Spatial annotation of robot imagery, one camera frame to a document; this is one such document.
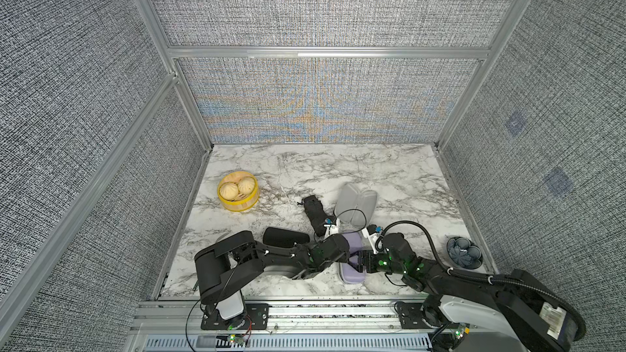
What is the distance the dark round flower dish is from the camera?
2.71 feet

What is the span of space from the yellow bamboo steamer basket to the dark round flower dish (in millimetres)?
747

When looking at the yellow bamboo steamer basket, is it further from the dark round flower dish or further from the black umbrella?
the dark round flower dish

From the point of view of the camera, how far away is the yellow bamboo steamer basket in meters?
0.97
